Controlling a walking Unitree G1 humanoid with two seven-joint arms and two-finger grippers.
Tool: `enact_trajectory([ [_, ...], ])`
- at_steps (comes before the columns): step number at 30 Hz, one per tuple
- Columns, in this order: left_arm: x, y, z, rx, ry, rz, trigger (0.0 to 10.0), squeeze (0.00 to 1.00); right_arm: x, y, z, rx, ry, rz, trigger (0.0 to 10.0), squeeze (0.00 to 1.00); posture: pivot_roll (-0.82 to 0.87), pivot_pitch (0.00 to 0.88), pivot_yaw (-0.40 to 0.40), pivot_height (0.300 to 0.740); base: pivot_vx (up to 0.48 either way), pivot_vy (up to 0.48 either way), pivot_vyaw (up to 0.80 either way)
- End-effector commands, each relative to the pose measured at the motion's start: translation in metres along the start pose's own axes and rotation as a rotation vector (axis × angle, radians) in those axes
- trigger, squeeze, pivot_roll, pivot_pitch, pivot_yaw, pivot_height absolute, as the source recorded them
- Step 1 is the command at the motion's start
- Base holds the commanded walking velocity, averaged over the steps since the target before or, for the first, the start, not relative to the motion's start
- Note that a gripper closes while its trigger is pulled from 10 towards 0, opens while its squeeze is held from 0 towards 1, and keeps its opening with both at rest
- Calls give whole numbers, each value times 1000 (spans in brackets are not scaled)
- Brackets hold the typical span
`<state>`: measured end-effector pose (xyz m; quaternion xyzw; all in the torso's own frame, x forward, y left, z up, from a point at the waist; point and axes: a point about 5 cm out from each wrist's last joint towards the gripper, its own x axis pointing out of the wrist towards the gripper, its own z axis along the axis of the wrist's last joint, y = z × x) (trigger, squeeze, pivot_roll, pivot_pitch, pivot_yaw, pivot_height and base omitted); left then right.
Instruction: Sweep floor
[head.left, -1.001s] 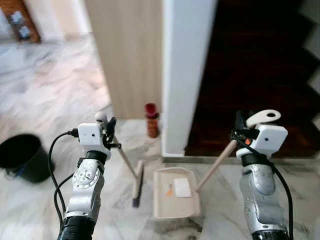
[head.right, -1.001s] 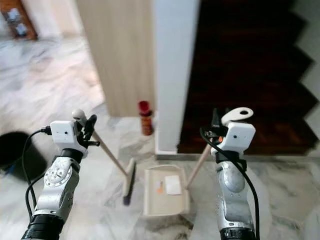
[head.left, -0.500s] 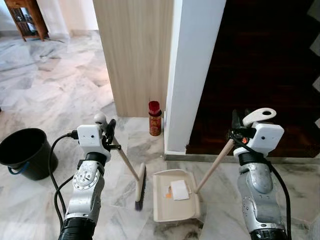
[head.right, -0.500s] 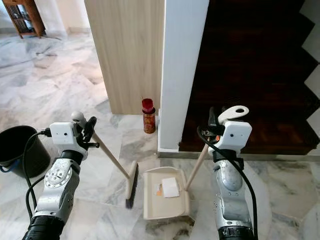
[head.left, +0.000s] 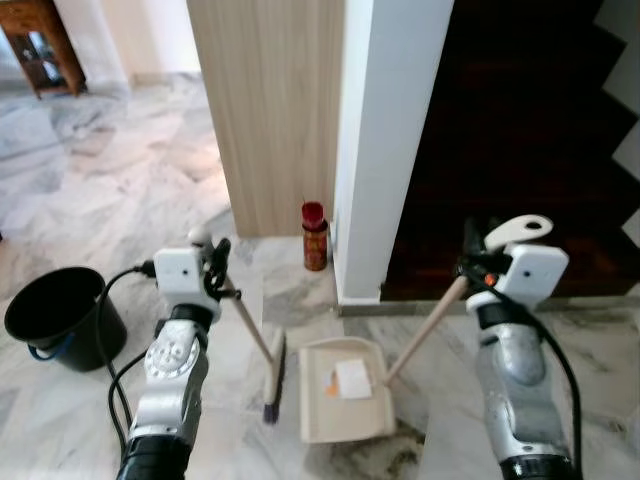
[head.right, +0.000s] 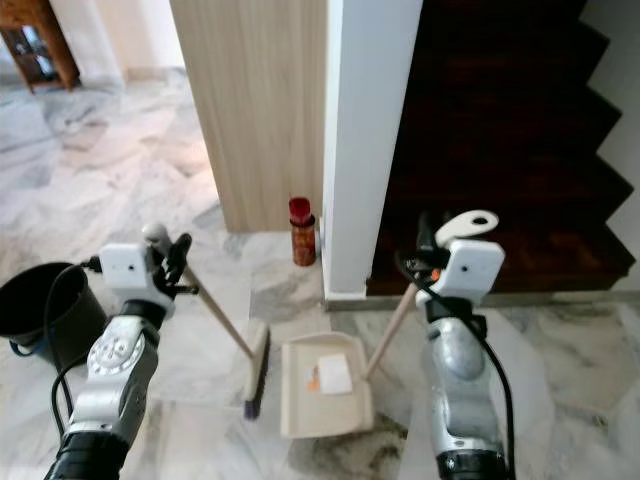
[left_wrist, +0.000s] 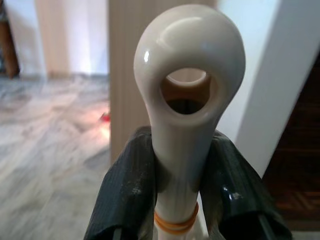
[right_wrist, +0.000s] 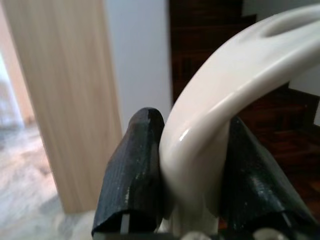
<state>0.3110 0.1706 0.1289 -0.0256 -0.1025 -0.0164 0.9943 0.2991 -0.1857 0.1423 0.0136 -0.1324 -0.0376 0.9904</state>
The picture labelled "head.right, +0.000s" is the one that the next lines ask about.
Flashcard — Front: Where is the wooden-handled broom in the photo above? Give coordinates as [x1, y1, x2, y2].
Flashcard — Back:
[143, 222, 272, 421]

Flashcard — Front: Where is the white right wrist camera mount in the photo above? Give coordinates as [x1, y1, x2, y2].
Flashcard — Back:
[442, 239, 507, 303]

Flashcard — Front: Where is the dark wooden staircase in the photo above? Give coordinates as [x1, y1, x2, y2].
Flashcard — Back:
[364, 0, 613, 298]

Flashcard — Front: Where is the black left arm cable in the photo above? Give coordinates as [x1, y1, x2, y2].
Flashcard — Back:
[42, 257, 106, 446]

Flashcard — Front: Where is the light wooden panel cabinet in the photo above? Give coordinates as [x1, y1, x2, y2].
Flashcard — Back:
[169, 0, 330, 234]

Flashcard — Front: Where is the black plastic bucket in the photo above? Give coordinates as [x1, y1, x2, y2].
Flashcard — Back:
[0, 261, 107, 372]

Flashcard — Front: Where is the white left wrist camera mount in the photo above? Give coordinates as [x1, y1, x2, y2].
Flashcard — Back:
[99, 242, 167, 310]

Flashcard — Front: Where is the red spray can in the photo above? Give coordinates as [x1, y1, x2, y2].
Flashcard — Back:
[287, 196, 318, 268]

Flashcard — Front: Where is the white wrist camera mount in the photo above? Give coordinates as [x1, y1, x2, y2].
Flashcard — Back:
[442, 239, 507, 303]
[99, 242, 167, 310]

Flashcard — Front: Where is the dark wooden glass-door cabinet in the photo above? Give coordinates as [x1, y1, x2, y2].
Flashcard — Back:
[0, 0, 82, 94]

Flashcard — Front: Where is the beige long-handled dustpan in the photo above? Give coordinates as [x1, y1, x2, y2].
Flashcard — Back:
[279, 209, 502, 441]

